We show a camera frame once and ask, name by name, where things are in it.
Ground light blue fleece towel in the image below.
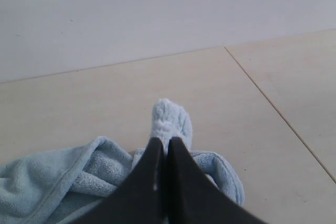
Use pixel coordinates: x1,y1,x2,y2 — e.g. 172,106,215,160
1,99,245,223

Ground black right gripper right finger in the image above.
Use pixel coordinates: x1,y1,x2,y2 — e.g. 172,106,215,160
167,137,264,224

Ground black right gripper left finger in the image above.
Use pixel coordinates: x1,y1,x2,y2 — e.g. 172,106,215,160
72,137,165,224

